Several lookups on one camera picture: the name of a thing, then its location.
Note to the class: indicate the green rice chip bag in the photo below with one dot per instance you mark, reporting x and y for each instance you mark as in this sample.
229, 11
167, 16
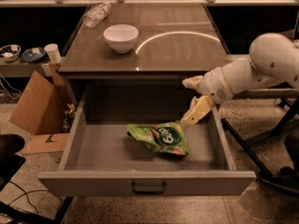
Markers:
163, 138

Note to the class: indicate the white ceramic bowl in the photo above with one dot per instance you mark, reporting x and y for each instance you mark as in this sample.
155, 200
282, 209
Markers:
121, 38

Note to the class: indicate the open grey top drawer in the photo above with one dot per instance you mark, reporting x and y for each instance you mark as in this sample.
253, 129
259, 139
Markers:
101, 159

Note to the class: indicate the brown cardboard box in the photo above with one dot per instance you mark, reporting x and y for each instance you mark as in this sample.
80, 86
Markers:
41, 107

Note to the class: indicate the grey cabinet with top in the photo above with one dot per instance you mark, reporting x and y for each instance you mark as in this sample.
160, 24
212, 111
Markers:
174, 41

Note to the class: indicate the clear plastic water bottle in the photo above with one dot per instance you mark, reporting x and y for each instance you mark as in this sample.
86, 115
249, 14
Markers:
96, 14

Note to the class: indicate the black chair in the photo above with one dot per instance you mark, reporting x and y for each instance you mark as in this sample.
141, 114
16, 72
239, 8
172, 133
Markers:
10, 162

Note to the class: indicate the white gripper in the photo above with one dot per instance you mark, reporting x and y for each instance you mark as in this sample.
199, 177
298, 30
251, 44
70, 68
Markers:
215, 85

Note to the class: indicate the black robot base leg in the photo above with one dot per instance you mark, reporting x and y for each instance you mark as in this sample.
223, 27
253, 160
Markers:
287, 181

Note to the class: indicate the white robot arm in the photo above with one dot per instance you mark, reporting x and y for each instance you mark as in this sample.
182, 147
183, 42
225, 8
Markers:
273, 59

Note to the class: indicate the blue patterned bowl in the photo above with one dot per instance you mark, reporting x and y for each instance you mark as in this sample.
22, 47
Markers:
34, 55

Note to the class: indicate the blue white bowl left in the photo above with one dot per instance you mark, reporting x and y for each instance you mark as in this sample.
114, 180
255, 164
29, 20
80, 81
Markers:
10, 53

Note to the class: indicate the black drawer handle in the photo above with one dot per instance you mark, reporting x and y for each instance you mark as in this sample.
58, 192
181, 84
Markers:
140, 189

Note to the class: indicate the white paper cup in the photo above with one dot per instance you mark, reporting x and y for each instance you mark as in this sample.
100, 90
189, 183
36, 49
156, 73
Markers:
53, 52

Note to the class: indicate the flat cardboard piece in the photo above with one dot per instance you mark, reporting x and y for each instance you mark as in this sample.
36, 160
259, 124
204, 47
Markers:
46, 143

